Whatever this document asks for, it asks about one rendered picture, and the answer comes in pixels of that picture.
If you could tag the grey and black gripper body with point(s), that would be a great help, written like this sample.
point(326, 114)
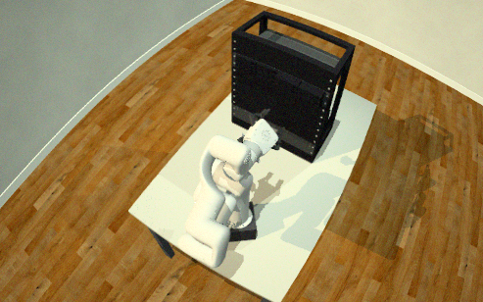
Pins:
point(263, 135)

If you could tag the black equipment rack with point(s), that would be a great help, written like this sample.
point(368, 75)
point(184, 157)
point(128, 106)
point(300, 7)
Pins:
point(257, 60)

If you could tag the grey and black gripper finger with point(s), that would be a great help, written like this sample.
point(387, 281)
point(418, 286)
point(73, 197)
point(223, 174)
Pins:
point(279, 133)
point(258, 116)

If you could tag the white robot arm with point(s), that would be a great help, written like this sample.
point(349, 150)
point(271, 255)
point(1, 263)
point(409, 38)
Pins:
point(214, 210)

